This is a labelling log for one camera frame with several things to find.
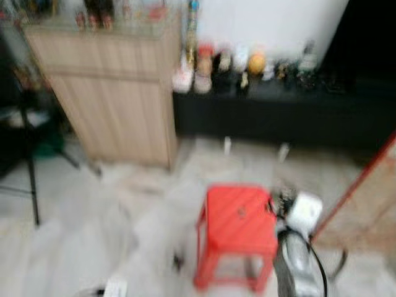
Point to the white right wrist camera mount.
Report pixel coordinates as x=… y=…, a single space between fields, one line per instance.
x=304 y=213

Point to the black round figurine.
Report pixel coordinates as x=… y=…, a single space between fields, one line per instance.
x=223 y=63

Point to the red-lidded jar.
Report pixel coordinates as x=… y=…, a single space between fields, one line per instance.
x=205 y=59

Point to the light wood cabinet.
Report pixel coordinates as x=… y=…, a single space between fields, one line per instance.
x=114 y=99

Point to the red plastic stool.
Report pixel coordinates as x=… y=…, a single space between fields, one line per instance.
x=238 y=223

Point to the red-edged marble table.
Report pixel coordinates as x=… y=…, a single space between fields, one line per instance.
x=365 y=204

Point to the dark curved table leg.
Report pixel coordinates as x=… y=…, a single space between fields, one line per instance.
x=340 y=265

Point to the black and gold cup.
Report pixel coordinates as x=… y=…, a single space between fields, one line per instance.
x=244 y=83

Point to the black low console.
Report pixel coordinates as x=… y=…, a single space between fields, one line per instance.
x=278 y=114

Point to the black television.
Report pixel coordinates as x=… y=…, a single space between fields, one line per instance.
x=365 y=37

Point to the pink and white box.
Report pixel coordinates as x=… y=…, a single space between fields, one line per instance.
x=183 y=80

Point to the white egg figurine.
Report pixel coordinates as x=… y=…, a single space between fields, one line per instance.
x=241 y=59

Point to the tall glass bottle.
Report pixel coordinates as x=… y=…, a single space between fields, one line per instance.
x=192 y=34

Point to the black tripod stand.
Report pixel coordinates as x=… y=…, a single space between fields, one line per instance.
x=31 y=185

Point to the orange ball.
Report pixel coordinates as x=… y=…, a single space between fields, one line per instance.
x=257 y=63

